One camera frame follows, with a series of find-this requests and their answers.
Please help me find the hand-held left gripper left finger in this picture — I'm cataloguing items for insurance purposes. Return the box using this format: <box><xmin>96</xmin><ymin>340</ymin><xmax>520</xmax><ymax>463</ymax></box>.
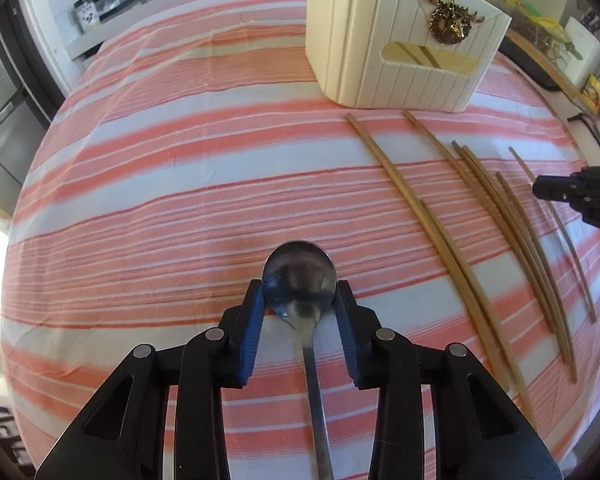
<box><xmin>34</xmin><ymin>279</ymin><xmax>267</xmax><ymax>480</ymax></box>

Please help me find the dish rack with yellow cloth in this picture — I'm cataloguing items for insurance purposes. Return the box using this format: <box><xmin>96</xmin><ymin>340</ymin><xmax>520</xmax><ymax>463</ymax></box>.
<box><xmin>504</xmin><ymin>0</ymin><xmax>563</xmax><ymax>46</ymax></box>

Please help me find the black tray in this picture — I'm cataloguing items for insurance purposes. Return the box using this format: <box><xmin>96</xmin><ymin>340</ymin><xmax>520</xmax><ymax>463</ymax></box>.
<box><xmin>500</xmin><ymin>35</ymin><xmax>565</xmax><ymax>92</ymax></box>

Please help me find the orange white striped tablecloth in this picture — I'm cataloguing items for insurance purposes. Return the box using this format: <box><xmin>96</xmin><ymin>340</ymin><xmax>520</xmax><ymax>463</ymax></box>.
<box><xmin>0</xmin><ymin>0</ymin><xmax>600</xmax><ymax>480</ymax></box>

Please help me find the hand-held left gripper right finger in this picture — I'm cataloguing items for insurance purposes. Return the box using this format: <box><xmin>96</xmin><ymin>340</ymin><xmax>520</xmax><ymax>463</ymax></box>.
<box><xmin>333</xmin><ymin>281</ymin><xmax>564</xmax><ymax>480</ymax></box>

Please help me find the white knife block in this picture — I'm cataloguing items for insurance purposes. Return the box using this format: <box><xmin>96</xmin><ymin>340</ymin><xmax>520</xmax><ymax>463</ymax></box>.
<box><xmin>561</xmin><ymin>16</ymin><xmax>600</xmax><ymax>87</ymax></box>

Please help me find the wooden cutting board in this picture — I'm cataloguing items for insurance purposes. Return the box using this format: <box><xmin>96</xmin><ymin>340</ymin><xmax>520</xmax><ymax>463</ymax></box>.
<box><xmin>505</xmin><ymin>29</ymin><xmax>582</xmax><ymax>104</ymax></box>

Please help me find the black lid glass jar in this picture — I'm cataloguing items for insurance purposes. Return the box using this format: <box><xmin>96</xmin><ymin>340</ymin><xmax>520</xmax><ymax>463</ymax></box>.
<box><xmin>72</xmin><ymin>0</ymin><xmax>102</xmax><ymax>34</ymax></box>

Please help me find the yellow snack packet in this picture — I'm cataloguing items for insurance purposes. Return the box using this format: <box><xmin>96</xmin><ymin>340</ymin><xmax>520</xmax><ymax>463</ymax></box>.
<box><xmin>580</xmin><ymin>75</ymin><xmax>600</xmax><ymax>114</ymax></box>

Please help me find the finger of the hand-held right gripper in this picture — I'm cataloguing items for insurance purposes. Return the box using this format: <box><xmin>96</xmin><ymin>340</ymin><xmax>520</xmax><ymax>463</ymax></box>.
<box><xmin>532</xmin><ymin>170</ymin><xmax>589</xmax><ymax>206</ymax></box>

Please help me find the cream ribbed utensil holder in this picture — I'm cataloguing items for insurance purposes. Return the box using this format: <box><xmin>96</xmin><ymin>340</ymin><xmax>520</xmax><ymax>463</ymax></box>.
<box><xmin>305</xmin><ymin>0</ymin><xmax>512</xmax><ymax>113</ymax></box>

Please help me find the grey refrigerator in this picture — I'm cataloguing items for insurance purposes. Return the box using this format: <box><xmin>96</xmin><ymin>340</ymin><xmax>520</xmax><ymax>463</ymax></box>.
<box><xmin>0</xmin><ymin>7</ymin><xmax>48</xmax><ymax>203</ymax></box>

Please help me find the metal spoon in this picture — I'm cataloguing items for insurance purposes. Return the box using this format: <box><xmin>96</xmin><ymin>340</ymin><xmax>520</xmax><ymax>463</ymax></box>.
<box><xmin>261</xmin><ymin>240</ymin><xmax>337</xmax><ymax>480</ymax></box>

